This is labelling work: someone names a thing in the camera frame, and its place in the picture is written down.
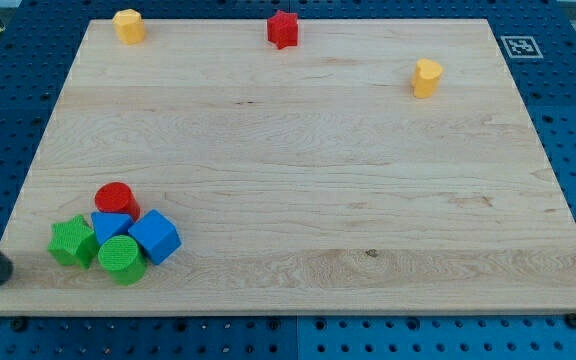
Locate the yellow hexagon block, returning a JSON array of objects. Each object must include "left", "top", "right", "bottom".
[{"left": 112, "top": 9, "right": 146, "bottom": 45}]

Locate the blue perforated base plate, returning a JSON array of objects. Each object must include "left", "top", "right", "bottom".
[{"left": 0, "top": 1, "right": 576, "bottom": 359}]

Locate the red star block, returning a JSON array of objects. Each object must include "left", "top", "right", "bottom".
[{"left": 266, "top": 10, "right": 299, "bottom": 49}]

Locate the white fiducial marker tag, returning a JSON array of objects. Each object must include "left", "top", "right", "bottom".
[{"left": 501, "top": 35, "right": 543, "bottom": 59}]

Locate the blue triangle block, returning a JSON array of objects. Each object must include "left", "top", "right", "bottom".
[{"left": 91, "top": 212, "right": 134, "bottom": 245}]

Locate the light wooden board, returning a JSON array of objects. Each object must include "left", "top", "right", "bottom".
[{"left": 0, "top": 19, "right": 576, "bottom": 317}]

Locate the green cylinder block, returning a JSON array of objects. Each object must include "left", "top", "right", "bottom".
[{"left": 98, "top": 235, "right": 147, "bottom": 286}]

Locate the blue cube block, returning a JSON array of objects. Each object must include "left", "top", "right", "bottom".
[{"left": 128, "top": 209, "right": 182, "bottom": 265}]

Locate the green star block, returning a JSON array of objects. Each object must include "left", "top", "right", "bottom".
[{"left": 47, "top": 214, "right": 99, "bottom": 269}]

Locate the red cylinder block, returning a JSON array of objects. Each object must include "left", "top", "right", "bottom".
[{"left": 94, "top": 182, "right": 141, "bottom": 221}]

